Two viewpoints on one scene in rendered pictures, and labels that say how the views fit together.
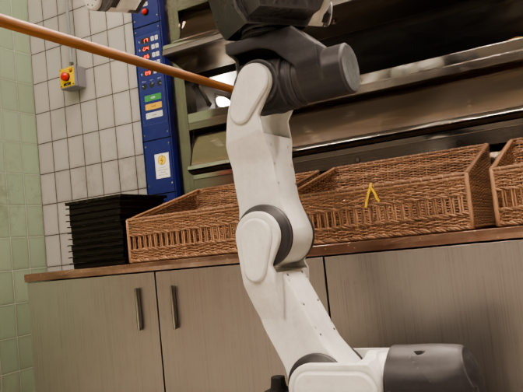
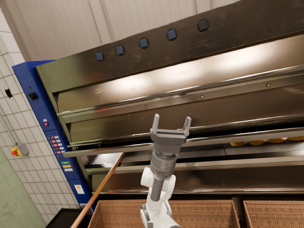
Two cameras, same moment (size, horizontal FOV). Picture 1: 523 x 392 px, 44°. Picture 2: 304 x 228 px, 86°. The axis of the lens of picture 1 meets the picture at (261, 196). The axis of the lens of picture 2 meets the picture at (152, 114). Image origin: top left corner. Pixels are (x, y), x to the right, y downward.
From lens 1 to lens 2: 184 cm
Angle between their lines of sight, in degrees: 24
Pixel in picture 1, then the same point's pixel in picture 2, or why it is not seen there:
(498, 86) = (236, 175)
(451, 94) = (213, 175)
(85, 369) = not seen: outside the picture
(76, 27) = (11, 124)
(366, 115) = not seen: hidden behind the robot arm
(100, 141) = (45, 173)
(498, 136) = (236, 195)
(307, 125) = not seen: hidden behind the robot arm
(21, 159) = (8, 184)
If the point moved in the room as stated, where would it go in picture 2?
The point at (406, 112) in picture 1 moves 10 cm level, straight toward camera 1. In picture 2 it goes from (192, 181) to (196, 191)
